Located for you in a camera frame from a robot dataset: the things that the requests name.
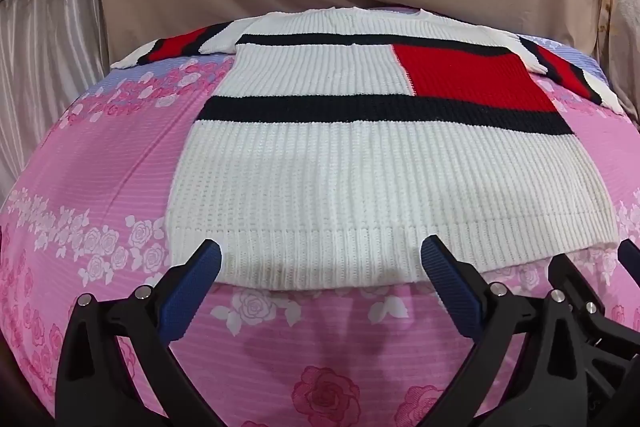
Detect cream floral cloth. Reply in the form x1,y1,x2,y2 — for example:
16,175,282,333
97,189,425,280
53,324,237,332
597,0,640,118

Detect pale satin curtain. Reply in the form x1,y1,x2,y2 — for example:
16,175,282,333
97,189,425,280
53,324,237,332
0,0,111,202

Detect white knitted sweater red patch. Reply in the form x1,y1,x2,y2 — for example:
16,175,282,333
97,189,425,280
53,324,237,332
110,7,626,293

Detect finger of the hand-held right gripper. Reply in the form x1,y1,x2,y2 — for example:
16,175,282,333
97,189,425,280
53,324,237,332
547,253,640,349
617,238,640,271

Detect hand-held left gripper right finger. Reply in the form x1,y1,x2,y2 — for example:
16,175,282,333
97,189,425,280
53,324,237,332
420,234,589,427

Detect pink floral bed sheet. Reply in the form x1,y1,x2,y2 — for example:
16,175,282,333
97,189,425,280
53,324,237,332
0,7,640,427

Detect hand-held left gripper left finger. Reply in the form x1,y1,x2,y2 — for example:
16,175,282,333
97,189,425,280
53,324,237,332
55,238,224,427

